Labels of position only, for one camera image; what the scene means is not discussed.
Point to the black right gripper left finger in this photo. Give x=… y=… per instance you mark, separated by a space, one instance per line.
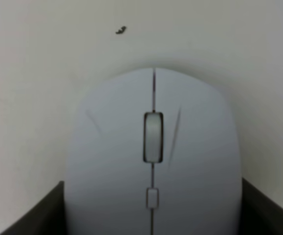
x=45 y=218

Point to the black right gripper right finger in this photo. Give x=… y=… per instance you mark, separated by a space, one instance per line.
x=259 y=214

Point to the white wireless computer mouse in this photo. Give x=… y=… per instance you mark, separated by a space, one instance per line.
x=153 y=152

